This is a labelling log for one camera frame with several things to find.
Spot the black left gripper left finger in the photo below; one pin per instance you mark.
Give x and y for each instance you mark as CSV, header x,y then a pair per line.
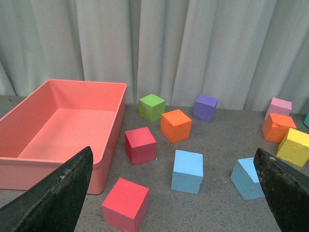
x,y
54,204

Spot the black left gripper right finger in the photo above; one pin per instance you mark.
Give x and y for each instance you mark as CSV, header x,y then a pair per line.
x,y
286,191

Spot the light blue foam cube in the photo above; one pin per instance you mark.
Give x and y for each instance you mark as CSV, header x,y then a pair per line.
x,y
245,179
187,174

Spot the yellow foam cube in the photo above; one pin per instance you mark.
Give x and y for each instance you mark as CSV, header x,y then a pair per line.
x,y
294,148

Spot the orange foam cube right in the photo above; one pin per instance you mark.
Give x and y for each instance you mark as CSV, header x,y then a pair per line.
x,y
276,126

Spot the orange foam cube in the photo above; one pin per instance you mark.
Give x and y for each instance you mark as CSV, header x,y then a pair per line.
x,y
175,125
276,126

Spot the light blue plastic bin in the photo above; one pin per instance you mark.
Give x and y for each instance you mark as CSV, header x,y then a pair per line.
x,y
306,120

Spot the red foam cube front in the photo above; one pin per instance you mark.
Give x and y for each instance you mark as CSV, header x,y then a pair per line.
x,y
126,205

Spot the pink foam cube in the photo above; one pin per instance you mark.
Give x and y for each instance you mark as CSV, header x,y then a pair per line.
x,y
279,106

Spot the red plastic bin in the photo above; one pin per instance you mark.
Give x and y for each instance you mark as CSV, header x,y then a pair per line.
x,y
55,122

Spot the dark red foam cube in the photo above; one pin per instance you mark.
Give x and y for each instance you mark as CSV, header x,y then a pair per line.
x,y
140,146

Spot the purple foam cube back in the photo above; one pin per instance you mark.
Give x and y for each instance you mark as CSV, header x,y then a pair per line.
x,y
205,107

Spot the orange foam cube left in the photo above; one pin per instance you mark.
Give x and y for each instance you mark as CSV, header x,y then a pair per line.
x,y
175,125

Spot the green foam cube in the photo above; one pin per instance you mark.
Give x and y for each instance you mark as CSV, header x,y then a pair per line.
x,y
151,107

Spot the grey curtain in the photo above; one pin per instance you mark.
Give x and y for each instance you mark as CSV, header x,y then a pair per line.
x,y
243,52

